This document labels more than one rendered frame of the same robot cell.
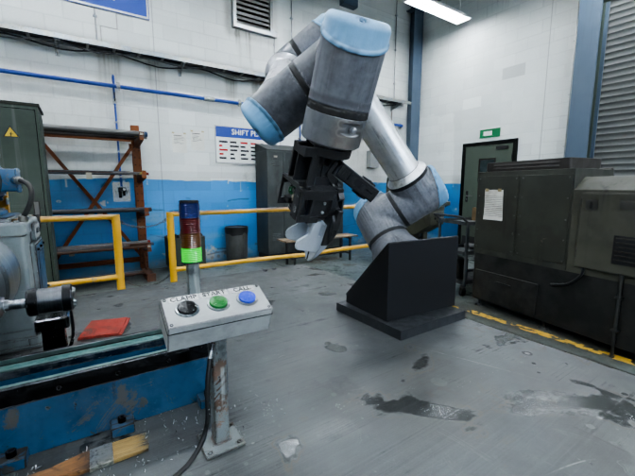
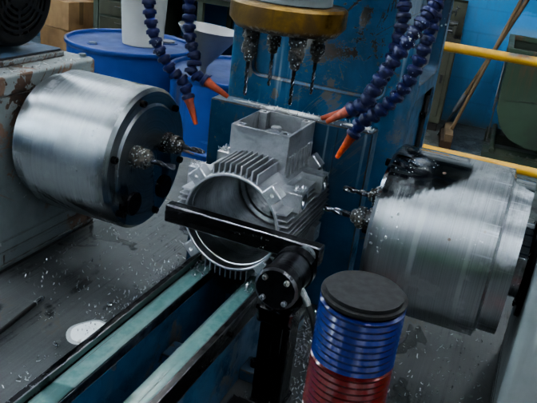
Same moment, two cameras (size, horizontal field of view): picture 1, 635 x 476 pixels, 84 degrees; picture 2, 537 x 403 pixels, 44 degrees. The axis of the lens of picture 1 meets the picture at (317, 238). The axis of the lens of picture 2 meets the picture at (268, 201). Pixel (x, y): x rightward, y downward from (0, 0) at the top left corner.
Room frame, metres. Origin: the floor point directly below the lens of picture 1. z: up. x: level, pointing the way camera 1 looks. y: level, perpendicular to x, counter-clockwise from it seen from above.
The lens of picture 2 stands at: (1.34, 0.09, 1.44)
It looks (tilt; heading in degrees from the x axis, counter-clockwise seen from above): 23 degrees down; 143
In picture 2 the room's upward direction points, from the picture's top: 7 degrees clockwise
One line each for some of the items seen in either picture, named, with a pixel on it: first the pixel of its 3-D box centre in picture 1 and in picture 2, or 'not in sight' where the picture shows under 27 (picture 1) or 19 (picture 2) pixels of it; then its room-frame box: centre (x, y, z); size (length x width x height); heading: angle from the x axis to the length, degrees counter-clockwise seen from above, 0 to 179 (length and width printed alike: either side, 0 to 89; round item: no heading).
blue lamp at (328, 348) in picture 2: (189, 210); (357, 327); (1.06, 0.38, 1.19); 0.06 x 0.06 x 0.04
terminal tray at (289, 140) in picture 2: not in sight; (272, 143); (0.49, 0.71, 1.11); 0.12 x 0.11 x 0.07; 123
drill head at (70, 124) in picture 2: not in sight; (80, 141); (0.22, 0.49, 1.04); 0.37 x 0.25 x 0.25; 33
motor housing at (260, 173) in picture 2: not in sight; (256, 202); (0.51, 0.68, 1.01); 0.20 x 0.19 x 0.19; 123
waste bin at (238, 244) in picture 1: (236, 244); not in sight; (5.85, 1.36, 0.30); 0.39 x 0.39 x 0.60
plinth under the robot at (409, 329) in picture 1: (398, 310); not in sight; (1.23, -0.29, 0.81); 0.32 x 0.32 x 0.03; 34
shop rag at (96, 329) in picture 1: (105, 327); not in sight; (1.09, 0.69, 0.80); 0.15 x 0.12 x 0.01; 19
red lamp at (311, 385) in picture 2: (190, 225); (347, 379); (1.06, 0.38, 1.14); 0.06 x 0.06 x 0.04
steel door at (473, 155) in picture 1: (485, 191); not in sight; (6.95, -3.28, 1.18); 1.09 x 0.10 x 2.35; 34
